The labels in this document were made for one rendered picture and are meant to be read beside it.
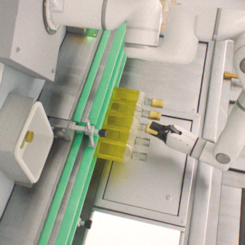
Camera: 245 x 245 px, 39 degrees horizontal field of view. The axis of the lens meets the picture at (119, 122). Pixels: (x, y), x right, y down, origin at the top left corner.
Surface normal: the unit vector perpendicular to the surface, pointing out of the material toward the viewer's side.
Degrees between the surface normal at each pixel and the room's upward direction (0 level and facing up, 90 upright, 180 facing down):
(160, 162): 90
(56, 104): 90
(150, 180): 90
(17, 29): 3
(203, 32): 92
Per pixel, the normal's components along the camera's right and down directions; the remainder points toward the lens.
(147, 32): 0.22, 0.23
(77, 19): -0.19, 0.77
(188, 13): -0.14, -0.29
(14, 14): -0.14, -0.05
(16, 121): -0.03, -0.51
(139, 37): -0.22, 0.18
